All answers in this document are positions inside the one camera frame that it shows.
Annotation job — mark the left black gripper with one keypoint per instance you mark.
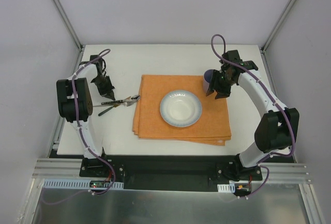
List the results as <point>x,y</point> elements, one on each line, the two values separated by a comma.
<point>106,89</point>

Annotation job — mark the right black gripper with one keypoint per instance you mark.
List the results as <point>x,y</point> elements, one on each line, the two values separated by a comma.
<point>217,88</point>

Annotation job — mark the gold-tipped knife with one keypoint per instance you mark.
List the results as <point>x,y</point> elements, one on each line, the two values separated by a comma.
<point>108,109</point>

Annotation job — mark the lilac plastic cup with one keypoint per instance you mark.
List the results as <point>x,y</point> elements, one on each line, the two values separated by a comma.
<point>207,79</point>

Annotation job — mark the silver fork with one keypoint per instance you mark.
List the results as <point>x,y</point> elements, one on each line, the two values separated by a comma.
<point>125,102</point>

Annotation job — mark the silver spoon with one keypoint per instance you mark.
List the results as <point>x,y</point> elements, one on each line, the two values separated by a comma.
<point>136,97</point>

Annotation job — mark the white blue-rimmed plate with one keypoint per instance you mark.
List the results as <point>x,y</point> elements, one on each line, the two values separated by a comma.
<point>180,108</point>

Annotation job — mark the orange cloth napkin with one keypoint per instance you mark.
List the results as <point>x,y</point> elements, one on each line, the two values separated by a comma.
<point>213,127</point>

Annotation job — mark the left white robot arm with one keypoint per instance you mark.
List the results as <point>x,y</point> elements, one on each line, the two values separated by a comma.
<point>75,103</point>

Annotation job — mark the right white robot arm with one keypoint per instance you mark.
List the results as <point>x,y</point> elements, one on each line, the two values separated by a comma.
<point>278,126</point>

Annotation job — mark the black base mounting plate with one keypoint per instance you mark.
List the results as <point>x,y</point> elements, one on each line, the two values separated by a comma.
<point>170,173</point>

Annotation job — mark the left aluminium frame post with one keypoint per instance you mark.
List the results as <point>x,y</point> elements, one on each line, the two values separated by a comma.
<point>67,24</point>

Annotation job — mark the aluminium frame post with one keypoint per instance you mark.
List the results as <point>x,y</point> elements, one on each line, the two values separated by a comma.
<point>67,24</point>
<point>280,21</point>

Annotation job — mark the right aluminium frame post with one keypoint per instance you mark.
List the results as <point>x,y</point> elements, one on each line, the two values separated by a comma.
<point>280,21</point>

